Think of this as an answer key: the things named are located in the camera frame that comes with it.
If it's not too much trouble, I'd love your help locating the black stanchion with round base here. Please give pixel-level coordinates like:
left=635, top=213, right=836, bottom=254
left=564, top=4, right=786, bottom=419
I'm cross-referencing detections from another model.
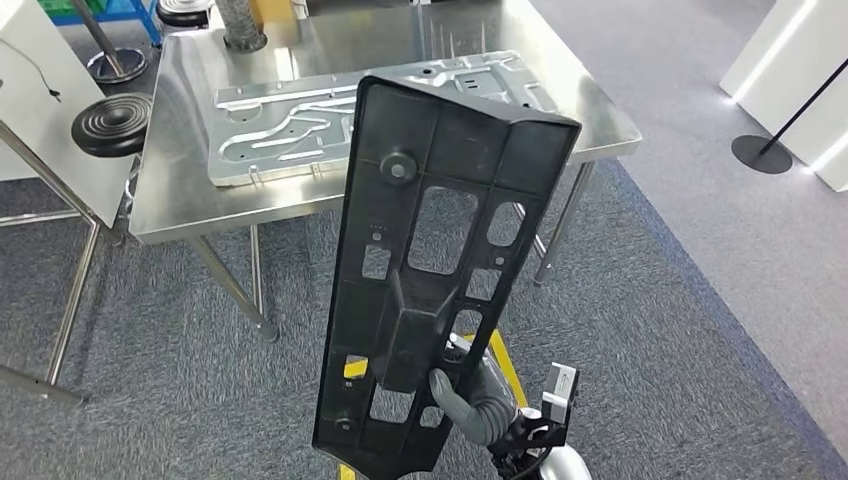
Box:
left=730, top=56, right=848, bottom=176

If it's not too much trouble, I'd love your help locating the stamped sheet metal panel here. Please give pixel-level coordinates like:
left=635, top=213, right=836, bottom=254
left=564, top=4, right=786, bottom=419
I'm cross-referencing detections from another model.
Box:
left=207, top=49, right=561, bottom=188

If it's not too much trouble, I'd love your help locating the stainless steel workbench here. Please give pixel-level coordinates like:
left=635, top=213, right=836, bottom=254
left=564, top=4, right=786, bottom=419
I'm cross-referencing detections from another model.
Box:
left=129, top=0, right=644, bottom=344

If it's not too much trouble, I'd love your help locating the thin black cable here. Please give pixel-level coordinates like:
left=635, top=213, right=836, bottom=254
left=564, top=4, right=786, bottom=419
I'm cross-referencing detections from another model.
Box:
left=0, top=36, right=63, bottom=104

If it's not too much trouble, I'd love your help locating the white lit display wall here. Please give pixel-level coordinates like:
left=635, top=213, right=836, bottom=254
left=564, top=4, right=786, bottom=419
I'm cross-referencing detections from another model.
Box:
left=718, top=0, right=848, bottom=193

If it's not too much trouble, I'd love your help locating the blue metal frame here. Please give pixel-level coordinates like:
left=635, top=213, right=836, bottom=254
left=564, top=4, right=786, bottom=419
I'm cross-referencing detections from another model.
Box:
left=39, top=0, right=164, bottom=48

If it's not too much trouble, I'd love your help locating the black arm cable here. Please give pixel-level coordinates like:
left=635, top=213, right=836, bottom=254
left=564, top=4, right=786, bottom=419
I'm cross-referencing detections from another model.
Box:
left=493, top=447, right=554, bottom=480

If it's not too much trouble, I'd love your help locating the green crate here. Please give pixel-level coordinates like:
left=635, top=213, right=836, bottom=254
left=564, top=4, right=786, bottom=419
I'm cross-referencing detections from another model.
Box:
left=36, top=0, right=107, bottom=18

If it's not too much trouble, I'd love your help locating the white board panel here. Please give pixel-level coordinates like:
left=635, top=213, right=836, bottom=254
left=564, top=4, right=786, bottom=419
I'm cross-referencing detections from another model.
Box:
left=0, top=0, right=137, bottom=230

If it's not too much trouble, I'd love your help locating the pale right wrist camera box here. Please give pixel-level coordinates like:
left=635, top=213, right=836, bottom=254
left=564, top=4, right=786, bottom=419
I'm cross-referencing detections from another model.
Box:
left=541, top=362, right=581, bottom=425

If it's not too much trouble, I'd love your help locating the black plastic car part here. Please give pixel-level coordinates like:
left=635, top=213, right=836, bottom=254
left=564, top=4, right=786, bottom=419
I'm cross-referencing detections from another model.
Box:
left=311, top=74, right=583, bottom=480

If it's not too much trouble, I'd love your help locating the steel tube table frame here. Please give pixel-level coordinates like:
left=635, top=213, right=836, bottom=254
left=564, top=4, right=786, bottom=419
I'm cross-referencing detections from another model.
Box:
left=0, top=119, right=125, bottom=407

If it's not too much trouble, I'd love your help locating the stool with chrome base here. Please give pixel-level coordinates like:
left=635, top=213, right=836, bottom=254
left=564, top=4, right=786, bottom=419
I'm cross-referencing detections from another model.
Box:
left=69, top=0, right=148, bottom=85

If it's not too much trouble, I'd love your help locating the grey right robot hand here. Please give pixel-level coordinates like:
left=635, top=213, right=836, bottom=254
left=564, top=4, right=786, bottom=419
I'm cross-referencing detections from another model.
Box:
left=428, top=360, right=518, bottom=445

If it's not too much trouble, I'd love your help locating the black round stool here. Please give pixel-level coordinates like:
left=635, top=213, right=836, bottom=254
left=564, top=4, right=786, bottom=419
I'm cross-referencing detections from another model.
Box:
left=155, top=0, right=217, bottom=29
left=70, top=92, right=155, bottom=220

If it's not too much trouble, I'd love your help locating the grey corrugated hose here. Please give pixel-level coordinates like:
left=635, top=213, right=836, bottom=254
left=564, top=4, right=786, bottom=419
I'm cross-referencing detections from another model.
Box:
left=213, top=0, right=269, bottom=53

